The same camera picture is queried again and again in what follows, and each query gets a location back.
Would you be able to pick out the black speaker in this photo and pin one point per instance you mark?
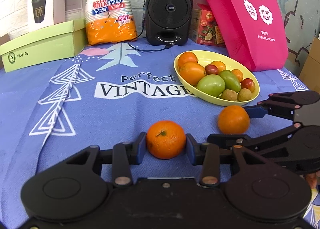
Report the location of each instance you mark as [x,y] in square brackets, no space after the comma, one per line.
[170,6]

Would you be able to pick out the white coffee cup box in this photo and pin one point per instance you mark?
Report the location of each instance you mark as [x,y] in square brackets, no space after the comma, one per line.
[45,4]

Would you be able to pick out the red and orange cherry tomato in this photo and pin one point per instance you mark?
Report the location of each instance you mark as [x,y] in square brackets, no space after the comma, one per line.
[248,85]

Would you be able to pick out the person's right hand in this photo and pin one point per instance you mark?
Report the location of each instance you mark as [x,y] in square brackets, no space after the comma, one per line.
[313,180]

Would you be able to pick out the brown longan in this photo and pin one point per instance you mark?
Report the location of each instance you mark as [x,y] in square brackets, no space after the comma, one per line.
[229,94]
[244,94]

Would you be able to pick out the oval green fruit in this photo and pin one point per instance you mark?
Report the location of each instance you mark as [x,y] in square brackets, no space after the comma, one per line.
[230,80]

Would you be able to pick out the plain cardboard box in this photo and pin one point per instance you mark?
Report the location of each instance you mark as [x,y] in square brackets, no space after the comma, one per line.
[310,66]

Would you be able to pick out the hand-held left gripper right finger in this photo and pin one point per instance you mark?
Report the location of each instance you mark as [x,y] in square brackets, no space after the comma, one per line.
[191,150]

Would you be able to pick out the small orange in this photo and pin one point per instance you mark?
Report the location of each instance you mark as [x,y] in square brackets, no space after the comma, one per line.
[238,74]
[218,65]

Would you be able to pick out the orange with green stem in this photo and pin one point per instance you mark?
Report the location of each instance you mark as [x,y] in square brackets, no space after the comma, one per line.
[166,139]

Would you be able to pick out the pack of paper cups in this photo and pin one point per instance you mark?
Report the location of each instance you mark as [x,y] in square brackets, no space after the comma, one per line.
[110,11]

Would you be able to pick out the yellow plate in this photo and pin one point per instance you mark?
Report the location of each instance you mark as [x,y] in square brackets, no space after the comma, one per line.
[253,96]

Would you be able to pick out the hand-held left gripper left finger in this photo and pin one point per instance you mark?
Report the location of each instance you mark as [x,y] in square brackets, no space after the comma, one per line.
[142,149]

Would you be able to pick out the blue printed tablecloth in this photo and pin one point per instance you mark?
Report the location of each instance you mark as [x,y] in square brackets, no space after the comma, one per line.
[100,119]

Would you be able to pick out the round green fruit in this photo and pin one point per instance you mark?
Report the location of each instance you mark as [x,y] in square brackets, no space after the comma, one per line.
[211,85]

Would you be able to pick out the pink tote bag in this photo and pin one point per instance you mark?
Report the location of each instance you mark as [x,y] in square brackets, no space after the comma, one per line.
[240,24]

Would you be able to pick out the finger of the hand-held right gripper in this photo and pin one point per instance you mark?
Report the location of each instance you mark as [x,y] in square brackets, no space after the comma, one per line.
[255,112]
[225,140]

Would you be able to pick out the red cracker box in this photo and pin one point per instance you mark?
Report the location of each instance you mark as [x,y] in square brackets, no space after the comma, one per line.
[207,29]

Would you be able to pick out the green shoe box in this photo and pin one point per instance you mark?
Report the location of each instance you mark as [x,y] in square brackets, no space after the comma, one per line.
[37,46]

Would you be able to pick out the large orange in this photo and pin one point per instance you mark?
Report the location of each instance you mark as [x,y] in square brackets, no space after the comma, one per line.
[192,73]

